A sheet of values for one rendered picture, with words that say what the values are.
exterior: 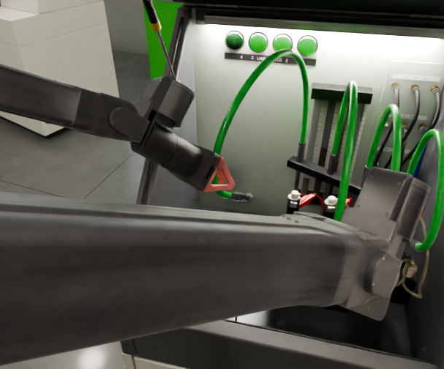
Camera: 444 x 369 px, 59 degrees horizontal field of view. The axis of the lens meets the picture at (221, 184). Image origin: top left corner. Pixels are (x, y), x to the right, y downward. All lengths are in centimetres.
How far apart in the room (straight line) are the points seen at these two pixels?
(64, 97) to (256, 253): 40
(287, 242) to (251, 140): 92
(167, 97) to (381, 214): 37
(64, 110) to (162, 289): 42
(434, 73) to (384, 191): 70
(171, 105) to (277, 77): 49
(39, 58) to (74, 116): 292
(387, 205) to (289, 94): 72
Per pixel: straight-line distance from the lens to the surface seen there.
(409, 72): 106
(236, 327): 86
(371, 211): 39
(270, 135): 113
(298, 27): 99
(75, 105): 56
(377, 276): 34
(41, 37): 346
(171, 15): 369
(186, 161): 64
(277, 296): 25
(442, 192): 75
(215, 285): 20
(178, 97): 63
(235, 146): 117
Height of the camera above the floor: 166
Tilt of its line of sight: 36 degrees down
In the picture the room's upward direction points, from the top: straight up
